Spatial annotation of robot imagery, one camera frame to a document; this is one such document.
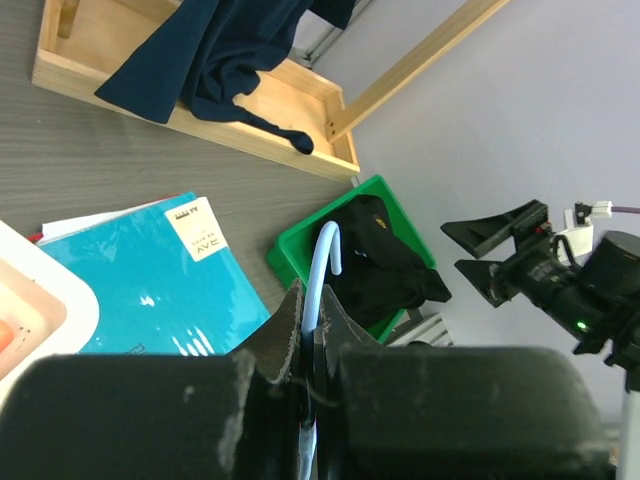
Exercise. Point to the white storage box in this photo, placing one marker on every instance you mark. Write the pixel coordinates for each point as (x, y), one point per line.
(45, 309)

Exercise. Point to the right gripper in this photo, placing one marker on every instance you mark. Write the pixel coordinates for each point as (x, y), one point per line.
(533, 270)

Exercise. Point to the green plastic tray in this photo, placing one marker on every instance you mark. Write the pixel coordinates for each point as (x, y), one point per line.
(292, 254)

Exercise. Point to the light blue hanger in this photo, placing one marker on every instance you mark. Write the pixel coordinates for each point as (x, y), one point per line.
(327, 252)

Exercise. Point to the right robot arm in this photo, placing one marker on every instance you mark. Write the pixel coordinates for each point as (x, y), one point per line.
(588, 286)

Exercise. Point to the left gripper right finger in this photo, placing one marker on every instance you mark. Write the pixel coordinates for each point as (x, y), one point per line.
(344, 348)

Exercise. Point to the teal notebook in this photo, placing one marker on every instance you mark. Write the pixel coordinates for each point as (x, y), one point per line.
(166, 281)

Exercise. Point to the navy blue t shirt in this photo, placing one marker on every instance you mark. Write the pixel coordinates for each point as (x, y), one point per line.
(208, 52)

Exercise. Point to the black flower print t shirt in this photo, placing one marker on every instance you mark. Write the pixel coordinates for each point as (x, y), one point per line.
(381, 274)

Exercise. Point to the wooden clothes rack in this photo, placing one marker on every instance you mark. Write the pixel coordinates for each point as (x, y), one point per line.
(293, 116)

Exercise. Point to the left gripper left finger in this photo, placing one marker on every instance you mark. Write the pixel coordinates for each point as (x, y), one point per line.
(275, 346)

